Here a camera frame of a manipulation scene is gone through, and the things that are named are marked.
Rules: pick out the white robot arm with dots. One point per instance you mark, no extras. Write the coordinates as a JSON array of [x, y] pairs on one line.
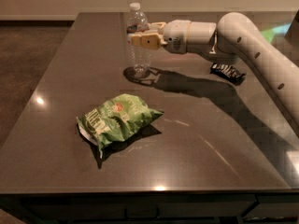
[[234, 36]]

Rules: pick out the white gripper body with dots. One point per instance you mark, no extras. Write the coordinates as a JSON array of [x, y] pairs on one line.
[[176, 35]]

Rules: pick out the green chip bag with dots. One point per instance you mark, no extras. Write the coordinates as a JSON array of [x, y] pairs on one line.
[[116, 120]]

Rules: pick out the clear plastic water bottle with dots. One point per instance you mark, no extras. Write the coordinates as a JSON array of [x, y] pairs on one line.
[[136, 25]]

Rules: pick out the black candy bar wrapper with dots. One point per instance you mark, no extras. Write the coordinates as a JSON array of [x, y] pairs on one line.
[[228, 72]]

